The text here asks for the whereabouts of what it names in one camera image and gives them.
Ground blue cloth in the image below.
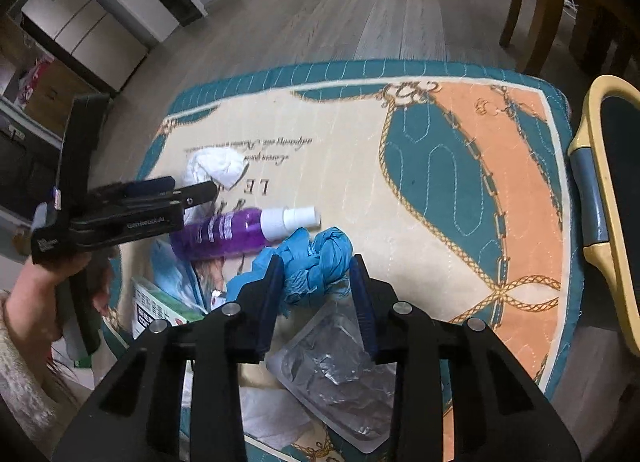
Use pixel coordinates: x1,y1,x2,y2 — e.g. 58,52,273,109
227,227,352,317

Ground clear plastic blister pack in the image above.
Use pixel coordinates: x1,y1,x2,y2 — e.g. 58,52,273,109
266,297,396,454

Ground white tissue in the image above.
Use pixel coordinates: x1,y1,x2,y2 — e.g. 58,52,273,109
183,147,250,190

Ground purple spray bottle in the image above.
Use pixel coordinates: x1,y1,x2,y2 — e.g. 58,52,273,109
170,206,321,262

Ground wooden chair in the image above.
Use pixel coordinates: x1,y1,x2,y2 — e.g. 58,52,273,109
498,0,640,79

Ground white paper sheet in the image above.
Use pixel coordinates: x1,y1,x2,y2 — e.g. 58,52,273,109
240,387,312,449

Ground yellow rimmed teal trash bin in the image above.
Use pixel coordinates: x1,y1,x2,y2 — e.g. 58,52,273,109
567,75,639,355

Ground person's left hand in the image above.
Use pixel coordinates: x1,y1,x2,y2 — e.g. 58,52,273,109
3,253,91,349

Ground green white medicine box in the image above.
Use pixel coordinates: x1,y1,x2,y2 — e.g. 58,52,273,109
131,277,204,338

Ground blue face mask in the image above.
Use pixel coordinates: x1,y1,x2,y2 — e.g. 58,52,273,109
150,239,208,314

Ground wooden cabinet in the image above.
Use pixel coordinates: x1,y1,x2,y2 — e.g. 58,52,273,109
1,16,92,137

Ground silver refrigerator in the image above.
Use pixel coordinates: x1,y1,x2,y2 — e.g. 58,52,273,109
21,0,146,92

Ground patterned teal orange mat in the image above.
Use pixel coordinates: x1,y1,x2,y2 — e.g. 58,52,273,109
137,60,584,395

